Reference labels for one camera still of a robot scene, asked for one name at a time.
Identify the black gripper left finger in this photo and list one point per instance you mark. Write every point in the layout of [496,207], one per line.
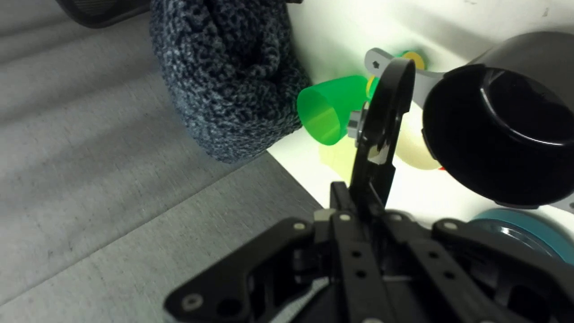
[251,263]

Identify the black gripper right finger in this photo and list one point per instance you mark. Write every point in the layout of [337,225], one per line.
[477,276]

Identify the small black pot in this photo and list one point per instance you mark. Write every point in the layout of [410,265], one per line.
[495,137]

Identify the yellow round toy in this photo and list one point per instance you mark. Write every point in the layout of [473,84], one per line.
[414,146]

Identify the green plastic cup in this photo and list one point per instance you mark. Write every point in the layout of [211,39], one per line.
[324,111]

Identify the dark blue knitted hat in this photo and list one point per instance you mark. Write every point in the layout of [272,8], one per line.
[226,73]

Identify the black office chair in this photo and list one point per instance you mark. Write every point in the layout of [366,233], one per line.
[100,12]

